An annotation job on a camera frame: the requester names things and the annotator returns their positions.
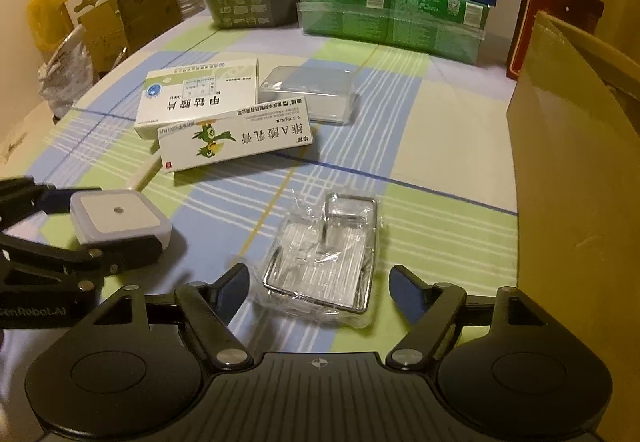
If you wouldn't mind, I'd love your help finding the open cardboard box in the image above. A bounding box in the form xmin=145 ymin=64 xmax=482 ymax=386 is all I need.
xmin=506 ymin=13 xmax=640 ymax=441

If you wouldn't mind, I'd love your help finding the checked tablecloth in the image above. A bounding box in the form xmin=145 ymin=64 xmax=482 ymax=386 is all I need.
xmin=0 ymin=8 xmax=522 ymax=423

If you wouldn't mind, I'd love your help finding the yellow plastic bag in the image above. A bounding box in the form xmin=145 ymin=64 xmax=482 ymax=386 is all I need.
xmin=26 ymin=0 xmax=73 ymax=54

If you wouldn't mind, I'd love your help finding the wire rack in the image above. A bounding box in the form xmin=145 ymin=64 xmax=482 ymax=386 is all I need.
xmin=254 ymin=187 xmax=383 ymax=329

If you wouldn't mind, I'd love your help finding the grey printed plastic bag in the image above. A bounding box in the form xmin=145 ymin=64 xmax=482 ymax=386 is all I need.
xmin=38 ymin=26 xmax=94 ymax=120

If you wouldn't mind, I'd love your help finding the green wrapped carton pack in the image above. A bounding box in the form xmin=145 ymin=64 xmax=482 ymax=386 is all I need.
xmin=298 ymin=0 xmax=490 ymax=64

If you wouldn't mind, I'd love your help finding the brown cardboard boxes stack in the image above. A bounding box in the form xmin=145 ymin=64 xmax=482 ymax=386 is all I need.
xmin=65 ymin=0 xmax=181 ymax=76

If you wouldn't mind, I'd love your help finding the white plastic spoon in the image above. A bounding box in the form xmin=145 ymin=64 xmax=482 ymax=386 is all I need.
xmin=125 ymin=150 xmax=160 ymax=191

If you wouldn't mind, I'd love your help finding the white blue-logo medicine box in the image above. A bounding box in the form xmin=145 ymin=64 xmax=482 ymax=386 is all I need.
xmin=134 ymin=58 xmax=259 ymax=139

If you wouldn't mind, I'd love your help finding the white green-bird ointment box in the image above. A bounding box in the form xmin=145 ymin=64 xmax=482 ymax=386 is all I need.
xmin=158 ymin=99 xmax=314 ymax=172

